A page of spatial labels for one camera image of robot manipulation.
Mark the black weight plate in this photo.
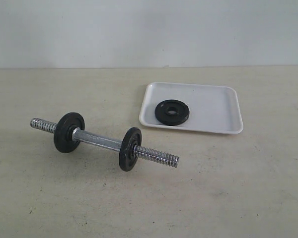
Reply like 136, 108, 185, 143
154, 99, 190, 126
119, 127, 142, 172

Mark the black round plastic disc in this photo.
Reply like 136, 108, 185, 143
54, 112, 85, 153

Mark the chrome threaded dumbbell bar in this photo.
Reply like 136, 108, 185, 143
30, 118, 179, 168

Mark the white plastic tray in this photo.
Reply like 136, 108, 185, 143
139, 82, 243, 134

